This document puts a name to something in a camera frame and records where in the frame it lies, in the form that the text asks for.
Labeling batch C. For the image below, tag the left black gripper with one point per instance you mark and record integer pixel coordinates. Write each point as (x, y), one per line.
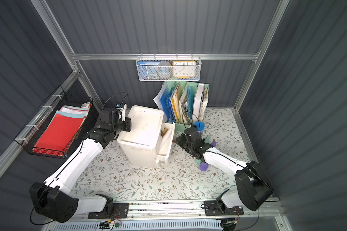
(126, 124)

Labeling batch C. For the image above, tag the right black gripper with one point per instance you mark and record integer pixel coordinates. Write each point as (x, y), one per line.
(183, 141)

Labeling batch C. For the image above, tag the white microphone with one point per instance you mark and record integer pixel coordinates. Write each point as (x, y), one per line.
(166, 138)

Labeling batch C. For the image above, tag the white drawer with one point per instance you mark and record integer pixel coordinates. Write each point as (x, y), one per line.
(164, 157)

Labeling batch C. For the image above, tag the purple microphone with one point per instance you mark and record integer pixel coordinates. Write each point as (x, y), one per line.
(204, 166)

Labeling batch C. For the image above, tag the white drawer cabinet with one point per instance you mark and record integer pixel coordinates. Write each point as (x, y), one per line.
(140, 145)

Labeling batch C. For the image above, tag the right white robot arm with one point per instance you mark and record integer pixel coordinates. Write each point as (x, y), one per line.
(252, 185)

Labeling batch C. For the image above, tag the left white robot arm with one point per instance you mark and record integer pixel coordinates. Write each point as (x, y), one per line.
(51, 198)

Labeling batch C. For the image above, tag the blue lid pencil tube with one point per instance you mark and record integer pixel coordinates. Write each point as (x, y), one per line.
(199, 128)

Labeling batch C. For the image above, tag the green file organizer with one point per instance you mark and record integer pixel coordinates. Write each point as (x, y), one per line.
(182, 102)

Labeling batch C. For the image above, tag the red paper folder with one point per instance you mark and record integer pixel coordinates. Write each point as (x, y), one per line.
(59, 134)

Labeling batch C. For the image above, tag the blue box in basket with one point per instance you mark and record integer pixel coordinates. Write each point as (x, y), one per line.
(147, 70)

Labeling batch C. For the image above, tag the yellow alarm clock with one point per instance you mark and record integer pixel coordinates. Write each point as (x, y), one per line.
(184, 69)

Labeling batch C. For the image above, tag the grey tape roll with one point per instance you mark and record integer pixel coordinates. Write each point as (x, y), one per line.
(164, 70)

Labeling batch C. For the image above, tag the black wire side basket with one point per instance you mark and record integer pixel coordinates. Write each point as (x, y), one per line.
(64, 101)

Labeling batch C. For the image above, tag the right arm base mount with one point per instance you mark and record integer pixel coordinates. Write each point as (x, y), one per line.
(227, 204)

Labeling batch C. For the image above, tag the white wire wall basket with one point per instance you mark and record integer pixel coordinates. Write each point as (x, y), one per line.
(170, 59)

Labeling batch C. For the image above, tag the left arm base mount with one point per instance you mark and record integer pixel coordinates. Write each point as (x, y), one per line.
(113, 210)

